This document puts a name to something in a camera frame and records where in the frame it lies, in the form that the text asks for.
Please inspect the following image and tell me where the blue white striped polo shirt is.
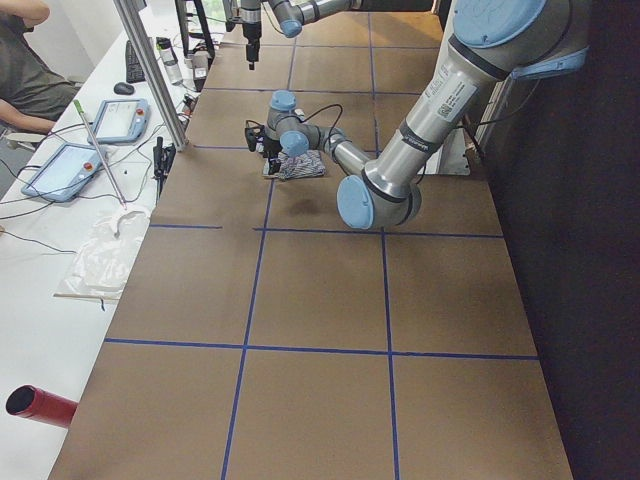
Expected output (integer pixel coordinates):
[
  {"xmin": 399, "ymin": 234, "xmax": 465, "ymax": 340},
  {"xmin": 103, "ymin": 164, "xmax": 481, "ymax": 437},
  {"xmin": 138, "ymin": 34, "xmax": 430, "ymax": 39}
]
[{"xmin": 262, "ymin": 151, "xmax": 326, "ymax": 181}]

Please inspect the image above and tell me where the clear water bottle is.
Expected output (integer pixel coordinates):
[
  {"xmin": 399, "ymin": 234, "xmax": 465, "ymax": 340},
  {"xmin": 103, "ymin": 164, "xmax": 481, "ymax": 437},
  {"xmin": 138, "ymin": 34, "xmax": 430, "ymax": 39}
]
[{"xmin": 156, "ymin": 37, "xmax": 183, "ymax": 85}]

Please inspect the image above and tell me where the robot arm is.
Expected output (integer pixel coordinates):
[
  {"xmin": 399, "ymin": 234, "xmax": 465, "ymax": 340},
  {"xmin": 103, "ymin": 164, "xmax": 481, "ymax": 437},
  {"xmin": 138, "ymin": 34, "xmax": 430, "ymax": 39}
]
[
  {"xmin": 265, "ymin": 0, "xmax": 592, "ymax": 230},
  {"xmin": 225, "ymin": 0, "xmax": 452, "ymax": 70}
]

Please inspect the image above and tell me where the black clamp tool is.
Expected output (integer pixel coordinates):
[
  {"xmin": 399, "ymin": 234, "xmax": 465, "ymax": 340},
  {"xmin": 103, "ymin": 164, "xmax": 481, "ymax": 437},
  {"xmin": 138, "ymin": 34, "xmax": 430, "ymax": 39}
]
[{"xmin": 152, "ymin": 136, "xmax": 176, "ymax": 201}]

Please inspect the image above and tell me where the blue teach pendant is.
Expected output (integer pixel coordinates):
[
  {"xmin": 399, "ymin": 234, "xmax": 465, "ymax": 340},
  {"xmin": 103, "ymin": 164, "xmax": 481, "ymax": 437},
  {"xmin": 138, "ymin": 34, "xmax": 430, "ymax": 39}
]
[
  {"xmin": 21, "ymin": 143, "xmax": 102, "ymax": 203},
  {"xmin": 92, "ymin": 99, "xmax": 150, "ymax": 145}
]

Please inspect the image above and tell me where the aluminium frame post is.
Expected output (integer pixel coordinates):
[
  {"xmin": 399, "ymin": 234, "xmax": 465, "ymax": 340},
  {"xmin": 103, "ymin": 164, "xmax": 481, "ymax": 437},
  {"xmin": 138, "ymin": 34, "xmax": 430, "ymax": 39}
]
[{"xmin": 113, "ymin": 0, "xmax": 188, "ymax": 152}]

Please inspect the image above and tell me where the upper blue teach pendant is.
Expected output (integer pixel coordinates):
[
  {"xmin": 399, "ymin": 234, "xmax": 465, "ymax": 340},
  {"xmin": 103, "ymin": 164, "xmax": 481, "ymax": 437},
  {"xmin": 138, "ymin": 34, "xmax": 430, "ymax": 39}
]
[{"xmin": 92, "ymin": 99, "xmax": 150, "ymax": 145}]

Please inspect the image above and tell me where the red cylinder tube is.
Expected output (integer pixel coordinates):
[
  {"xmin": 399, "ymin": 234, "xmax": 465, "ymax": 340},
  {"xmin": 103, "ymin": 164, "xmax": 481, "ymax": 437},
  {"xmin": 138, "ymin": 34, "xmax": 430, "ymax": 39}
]
[{"xmin": 5, "ymin": 385, "xmax": 78, "ymax": 428}]

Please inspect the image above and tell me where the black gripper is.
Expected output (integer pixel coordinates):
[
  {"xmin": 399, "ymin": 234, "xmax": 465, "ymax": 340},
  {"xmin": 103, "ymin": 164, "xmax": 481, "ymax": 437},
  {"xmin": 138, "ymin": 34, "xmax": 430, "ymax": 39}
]
[
  {"xmin": 262, "ymin": 136, "xmax": 281, "ymax": 175},
  {"xmin": 242, "ymin": 21, "xmax": 261, "ymax": 70}
]

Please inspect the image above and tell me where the lower blue teach pendant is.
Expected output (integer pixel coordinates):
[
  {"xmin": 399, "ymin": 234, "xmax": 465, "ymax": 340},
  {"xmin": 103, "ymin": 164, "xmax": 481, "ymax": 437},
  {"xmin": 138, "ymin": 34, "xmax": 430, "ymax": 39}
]
[{"xmin": 21, "ymin": 143, "xmax": 102, "ymax": 203}]

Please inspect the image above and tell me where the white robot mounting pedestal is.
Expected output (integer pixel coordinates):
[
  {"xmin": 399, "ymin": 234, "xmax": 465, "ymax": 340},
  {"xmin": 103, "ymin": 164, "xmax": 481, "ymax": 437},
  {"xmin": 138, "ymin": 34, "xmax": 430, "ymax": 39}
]
[{"xmin": 419, "ymin": 128, "xmax": 471, "ymax": 176}]

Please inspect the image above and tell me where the black computer mouse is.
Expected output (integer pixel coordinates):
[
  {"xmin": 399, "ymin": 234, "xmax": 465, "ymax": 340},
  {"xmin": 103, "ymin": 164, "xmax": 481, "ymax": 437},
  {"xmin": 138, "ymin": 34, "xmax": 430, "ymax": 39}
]
[{"xmin": 113, "ymin": 82, "xmax": 135, "ymax": 96}]

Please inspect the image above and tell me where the clear plastic bag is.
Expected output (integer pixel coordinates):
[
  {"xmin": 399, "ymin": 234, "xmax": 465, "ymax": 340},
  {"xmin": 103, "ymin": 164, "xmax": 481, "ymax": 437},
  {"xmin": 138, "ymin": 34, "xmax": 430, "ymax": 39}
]
[{"xmin": 54, "ymin": 212, "xmax": 149, "ymax": 302}]

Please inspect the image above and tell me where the black keyboard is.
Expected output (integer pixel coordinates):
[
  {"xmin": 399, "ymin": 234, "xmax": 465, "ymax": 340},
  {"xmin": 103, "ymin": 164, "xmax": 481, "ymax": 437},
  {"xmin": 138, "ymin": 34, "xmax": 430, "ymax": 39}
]
[{"xmin": 124, "ymin": 40, "xmax": 145, "ymax": 84}]

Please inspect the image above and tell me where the metal rod with green tip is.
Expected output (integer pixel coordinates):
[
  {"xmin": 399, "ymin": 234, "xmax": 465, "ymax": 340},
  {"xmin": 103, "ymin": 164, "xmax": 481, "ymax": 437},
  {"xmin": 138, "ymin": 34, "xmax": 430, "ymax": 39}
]
[{"xmin": 72, "ymin": 99, "xmax": 127, "ymax": 210}]

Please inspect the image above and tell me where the seated person in grey shirt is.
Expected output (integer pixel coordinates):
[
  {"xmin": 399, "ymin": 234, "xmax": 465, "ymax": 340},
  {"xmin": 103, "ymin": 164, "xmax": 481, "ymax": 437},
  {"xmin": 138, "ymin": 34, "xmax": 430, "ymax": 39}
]
[{"xmin": 1, "ymin": 1, "xmax": 79, "ymax": 134}]

